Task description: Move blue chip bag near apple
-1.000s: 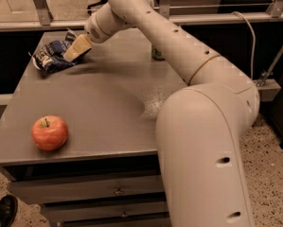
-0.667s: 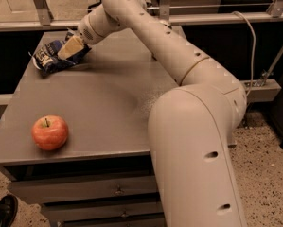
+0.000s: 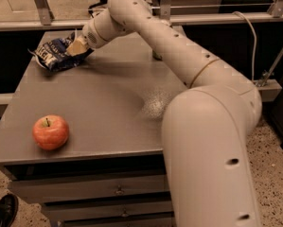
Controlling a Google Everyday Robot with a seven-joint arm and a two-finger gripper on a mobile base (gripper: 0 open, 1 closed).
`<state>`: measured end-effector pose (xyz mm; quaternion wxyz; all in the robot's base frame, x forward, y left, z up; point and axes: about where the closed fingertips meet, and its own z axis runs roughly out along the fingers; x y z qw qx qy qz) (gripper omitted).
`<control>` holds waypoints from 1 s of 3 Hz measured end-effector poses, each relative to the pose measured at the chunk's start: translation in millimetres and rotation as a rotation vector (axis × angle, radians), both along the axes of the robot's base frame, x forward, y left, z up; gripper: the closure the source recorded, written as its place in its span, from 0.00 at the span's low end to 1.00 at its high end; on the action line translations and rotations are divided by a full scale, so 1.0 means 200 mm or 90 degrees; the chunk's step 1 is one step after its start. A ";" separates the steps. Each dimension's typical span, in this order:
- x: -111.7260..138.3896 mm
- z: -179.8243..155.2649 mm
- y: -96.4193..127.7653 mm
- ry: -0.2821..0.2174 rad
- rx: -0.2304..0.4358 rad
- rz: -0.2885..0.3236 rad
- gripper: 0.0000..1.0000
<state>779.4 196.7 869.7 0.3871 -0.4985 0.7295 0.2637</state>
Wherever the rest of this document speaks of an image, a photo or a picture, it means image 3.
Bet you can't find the top drawer with knob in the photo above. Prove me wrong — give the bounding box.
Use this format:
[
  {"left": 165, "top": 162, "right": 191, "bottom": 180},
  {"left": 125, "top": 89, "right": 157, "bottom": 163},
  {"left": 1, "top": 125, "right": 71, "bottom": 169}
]
[{"left": 9, "top": 174, "right": 168, "bottom": 203}]

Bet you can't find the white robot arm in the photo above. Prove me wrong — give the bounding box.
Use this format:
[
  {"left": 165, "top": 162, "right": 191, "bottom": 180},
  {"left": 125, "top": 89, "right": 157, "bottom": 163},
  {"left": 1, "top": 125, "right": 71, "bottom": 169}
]
[{"left": 67, "top": 0, "right": 262, "bottom": 227}]

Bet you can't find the white cable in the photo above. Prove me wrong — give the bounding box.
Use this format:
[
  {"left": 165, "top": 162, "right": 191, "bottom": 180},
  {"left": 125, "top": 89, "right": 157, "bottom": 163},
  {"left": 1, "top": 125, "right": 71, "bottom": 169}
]
[{"left": 231, "top": 10, "right": 258, "bottom": 83}]

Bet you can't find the bottom drawer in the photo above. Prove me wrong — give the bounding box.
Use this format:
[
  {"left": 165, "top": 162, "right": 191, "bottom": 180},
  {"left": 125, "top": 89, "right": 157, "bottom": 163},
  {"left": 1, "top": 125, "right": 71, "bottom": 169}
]
[{"left": 63, "top": 217, "right": 176, "bottom": 227}]

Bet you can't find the red apple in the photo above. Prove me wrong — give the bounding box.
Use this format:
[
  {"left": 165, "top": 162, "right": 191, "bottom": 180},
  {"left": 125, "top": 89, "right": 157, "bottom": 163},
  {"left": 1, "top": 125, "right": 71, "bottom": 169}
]
[{"left": 32, "top": 114, "right": 69, "bottom": 150}]

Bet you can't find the metal railing frame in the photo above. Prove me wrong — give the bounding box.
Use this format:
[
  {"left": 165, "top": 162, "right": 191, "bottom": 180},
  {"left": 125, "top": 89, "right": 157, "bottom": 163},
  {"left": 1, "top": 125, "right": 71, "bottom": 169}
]
[{"left": 0, "top": 0, "right": 283, "bottom": 31}]

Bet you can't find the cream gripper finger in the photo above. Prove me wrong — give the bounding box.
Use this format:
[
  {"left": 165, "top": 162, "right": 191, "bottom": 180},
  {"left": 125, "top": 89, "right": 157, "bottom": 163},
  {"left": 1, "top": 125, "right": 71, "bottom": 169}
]
[{"left": 66, "top": 36, "right": 89, "bottom": 57}]

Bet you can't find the blue chip bag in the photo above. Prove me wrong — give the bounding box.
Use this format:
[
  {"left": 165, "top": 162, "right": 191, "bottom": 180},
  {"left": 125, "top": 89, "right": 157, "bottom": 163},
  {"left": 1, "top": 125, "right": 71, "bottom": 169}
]
[{"left": 29, "top": 32, "right": 93, "bottom": 72}]

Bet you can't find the grey drawer cabinet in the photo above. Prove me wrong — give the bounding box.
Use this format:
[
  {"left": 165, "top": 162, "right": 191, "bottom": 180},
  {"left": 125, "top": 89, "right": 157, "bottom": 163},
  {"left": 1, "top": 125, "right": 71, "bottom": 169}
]
[{"left": 0, "top": 34, "right": 186, "bottom": 225}]

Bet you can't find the black shoe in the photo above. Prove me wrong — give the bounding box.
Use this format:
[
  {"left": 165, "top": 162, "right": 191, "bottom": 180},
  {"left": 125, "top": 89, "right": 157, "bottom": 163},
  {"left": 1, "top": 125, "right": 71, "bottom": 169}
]
[{"left": 0, "top": 194, "right": 19, "bottom": 227}]

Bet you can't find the green soda can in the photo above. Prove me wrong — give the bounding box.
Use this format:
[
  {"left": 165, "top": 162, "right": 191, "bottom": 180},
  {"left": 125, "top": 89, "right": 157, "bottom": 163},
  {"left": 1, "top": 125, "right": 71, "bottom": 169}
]
[{"left": 152, "top": 50, "right": 162, "bottom": 61}]

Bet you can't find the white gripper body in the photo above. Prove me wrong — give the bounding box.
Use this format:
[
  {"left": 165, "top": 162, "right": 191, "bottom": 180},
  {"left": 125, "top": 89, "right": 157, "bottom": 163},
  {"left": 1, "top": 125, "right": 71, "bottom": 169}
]
[{"left": 82, "top": 9, "right": 127, "bottom": 49}]

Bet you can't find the middle drawer with knob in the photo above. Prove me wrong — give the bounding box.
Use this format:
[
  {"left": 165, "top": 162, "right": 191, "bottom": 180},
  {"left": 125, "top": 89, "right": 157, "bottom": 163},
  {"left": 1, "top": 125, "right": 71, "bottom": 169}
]
[{"left": 42, "top": 201, "right": 172, "bottom": 221}]

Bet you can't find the drawer with knob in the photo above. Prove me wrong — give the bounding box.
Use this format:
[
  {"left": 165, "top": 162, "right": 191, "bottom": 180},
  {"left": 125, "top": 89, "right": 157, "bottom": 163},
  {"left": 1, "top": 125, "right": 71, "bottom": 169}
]
[
  {"left": 9, "top": 174, "right": 168, "bottom": 203},
  {"left": 42, "top": 201, "right": 172, "bottom": 221}
]

